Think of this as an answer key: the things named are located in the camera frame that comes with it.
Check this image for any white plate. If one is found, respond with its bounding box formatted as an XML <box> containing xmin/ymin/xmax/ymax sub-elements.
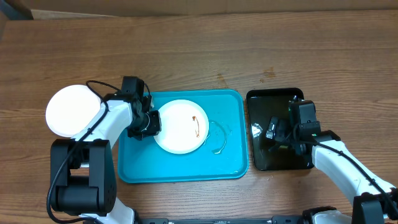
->
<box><xmin>154</xmin><ymin>100</ymin><xmax>210</xmax><ymax>154</ymax></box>
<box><xmin>45</xmin><ymin>85</ymin><xmax>101</xmax><ymax>138</ymax></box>

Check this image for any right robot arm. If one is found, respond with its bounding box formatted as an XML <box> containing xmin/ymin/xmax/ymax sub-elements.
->
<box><xmin>265</xmin><ymin>116</ymin><xmax>397</xmax><ymax>223</ymax></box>

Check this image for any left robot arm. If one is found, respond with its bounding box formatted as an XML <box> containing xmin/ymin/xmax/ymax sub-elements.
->
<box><xmin>47</xmin><ymin>92</ymin><xmax>160</xmax><ymax>223</ymax></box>

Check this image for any black water tray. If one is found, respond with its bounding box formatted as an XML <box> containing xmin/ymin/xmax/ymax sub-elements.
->
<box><xmin>246</xmin><ymin>88</ymin><xmax>313</xmax><ymax>171</ymax></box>

